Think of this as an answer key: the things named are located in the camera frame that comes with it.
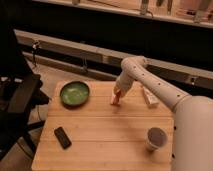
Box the green bowl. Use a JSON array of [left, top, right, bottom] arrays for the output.
[[60, 81, 90, 106]]

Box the black office chair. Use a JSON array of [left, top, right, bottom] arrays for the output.
[[0, 25, 49, 161]]

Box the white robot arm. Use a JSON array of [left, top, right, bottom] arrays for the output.
[[114, 56, 213, 171]]

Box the wooden table board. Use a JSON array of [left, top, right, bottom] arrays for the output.
[[32, 81, 173, 171]]

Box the black phone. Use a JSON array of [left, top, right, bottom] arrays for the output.
[[54, 127, 71, 149]]

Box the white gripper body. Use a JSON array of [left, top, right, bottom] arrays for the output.
[[113, 76, 133, 98]]

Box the white paper cup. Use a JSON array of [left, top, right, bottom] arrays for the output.
[[145, 127, 168, 152]]

